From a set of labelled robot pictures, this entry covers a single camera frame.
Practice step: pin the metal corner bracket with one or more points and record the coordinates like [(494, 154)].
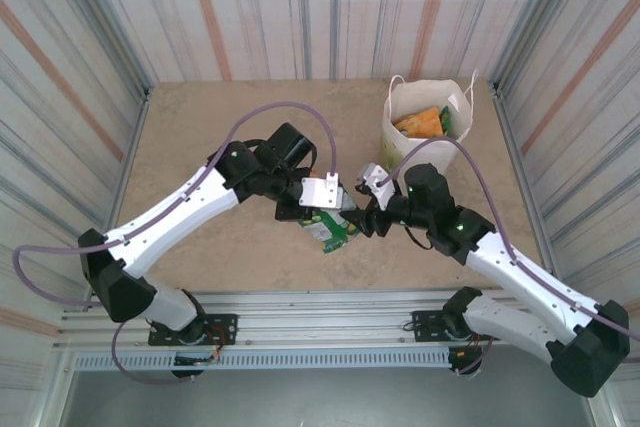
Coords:
[(496, 89), (146, 95)]

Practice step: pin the white paper bag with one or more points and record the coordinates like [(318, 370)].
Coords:
[(425, 94)]

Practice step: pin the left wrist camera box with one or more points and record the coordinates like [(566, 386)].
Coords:
[(317, 194)]

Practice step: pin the aluminium rail frame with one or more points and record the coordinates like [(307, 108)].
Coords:
[(325, 317)]

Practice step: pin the orange green chips bag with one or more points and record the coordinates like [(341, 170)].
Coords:
[(420, 122)]

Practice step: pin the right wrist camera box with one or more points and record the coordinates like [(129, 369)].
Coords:
[(377, 187)]

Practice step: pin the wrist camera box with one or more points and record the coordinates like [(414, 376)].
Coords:
[(377, 187), (317, 194)]

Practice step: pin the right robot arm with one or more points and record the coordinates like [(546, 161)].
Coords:
[(525, 277)]

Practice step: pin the green white snack bag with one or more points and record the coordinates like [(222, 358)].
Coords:
[(327, 239)]

